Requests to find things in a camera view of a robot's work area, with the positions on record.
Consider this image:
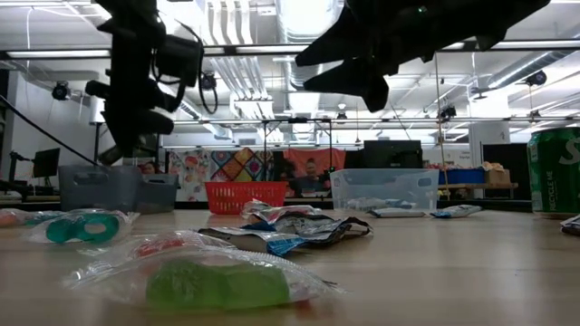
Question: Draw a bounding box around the colourful patchwork quilt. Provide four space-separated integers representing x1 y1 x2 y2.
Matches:
210 148 276 183

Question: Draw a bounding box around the wooden background table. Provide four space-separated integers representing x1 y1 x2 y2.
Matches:
438 182 519 200

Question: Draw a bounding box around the black metal rack frame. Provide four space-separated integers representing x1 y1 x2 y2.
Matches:
92 116 334 182

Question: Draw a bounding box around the green gummy candy packet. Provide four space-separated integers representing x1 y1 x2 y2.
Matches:
61 250 348 313

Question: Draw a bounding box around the red plastic basket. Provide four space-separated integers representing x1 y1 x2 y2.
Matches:
204 180 289 216

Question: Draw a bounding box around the white pillar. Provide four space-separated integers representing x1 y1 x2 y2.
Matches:
469 121 511 169

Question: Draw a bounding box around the clear plastic bin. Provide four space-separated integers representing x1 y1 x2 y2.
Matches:
329 168 440 213

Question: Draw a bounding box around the silver ceiling air duct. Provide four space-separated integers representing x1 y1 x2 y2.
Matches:
275 0 345 91

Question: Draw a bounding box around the orange gummy candy packet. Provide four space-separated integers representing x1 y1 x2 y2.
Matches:
0 207 28 228

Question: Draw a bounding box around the blue storage bin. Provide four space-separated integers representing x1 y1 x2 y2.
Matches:
438 168 488 186

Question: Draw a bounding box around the teal gummy candy packet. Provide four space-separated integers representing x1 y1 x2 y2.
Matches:
22 209 67 227
24 207 140 246

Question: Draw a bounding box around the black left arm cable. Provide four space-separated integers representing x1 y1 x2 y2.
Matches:
0 94 99 167

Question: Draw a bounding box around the black panel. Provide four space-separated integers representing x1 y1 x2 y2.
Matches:
482 143 530 200

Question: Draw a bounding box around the brown zero sugar Hershey's bar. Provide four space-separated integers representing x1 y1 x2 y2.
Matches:
271 215 345 248

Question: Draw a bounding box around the black left wrist camera cable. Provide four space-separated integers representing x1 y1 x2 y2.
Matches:
196 38 220 115

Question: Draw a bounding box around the grey plastic bin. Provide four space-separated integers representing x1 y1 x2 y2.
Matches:
57 165 179 216

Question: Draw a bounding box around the brown silver candy wrapper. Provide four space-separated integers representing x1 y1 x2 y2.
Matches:
560 214 580 237

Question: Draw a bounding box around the floral printed cloth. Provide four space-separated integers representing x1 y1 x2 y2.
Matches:
168 149 213 203

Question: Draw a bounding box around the red gummy candy packet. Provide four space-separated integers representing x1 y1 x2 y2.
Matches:
88 230 237 268
241 198 322 226

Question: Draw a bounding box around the cardboard box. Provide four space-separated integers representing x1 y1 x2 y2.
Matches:
482 161 512 186

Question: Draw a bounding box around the black computer monitor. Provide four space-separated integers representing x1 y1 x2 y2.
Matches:
32 148 61 178

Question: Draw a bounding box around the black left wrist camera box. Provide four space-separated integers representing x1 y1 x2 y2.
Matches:
156 34 205 88

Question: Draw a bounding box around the orange cloth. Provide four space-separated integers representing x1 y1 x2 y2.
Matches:
283 148 348 180

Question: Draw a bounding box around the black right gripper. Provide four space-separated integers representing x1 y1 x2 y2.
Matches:
296 0 454 113

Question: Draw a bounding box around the green soda can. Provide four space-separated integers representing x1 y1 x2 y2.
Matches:
527 128 580 220

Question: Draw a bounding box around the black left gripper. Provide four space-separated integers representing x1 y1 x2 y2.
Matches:
85 34 182 167

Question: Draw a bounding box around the thin hanging rod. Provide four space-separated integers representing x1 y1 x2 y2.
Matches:
432 53 450 200

